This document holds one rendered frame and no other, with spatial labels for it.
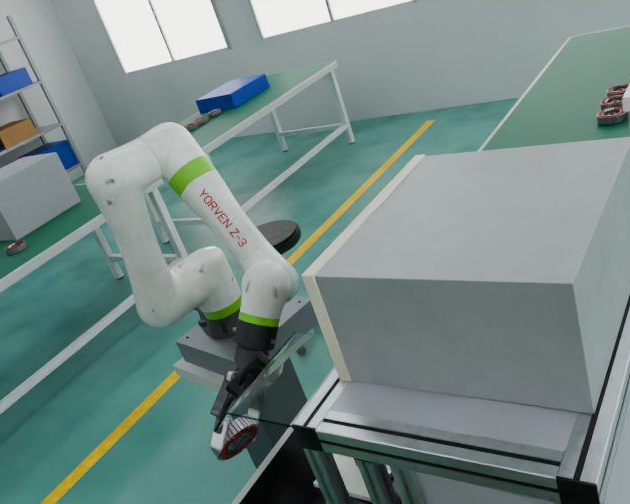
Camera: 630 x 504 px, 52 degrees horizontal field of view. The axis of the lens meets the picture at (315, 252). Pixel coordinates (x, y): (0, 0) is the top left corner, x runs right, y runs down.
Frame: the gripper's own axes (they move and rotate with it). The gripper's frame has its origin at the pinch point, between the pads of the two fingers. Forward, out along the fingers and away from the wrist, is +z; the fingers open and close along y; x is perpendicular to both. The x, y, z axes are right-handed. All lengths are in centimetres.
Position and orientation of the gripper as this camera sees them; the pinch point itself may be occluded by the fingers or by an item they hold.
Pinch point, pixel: (234, 435)
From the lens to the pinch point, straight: 151.8
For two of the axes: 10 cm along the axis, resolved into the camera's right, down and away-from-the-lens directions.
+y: -5.1, -0.9, -8.6
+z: -2.0, 9.8, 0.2
